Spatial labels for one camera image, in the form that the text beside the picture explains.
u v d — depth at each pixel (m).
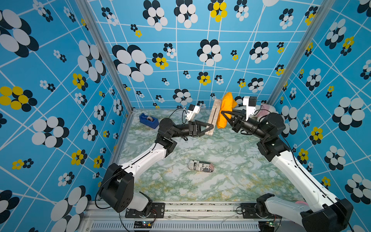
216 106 0.59
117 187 0.42
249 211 0.72
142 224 0.72
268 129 0.53
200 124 0.58
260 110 0.53
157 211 0.74
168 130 0.54
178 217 0.73
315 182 0.42
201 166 0.86
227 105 0.56
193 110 0.62
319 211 0.39
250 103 0.53
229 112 0.59
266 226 0.72
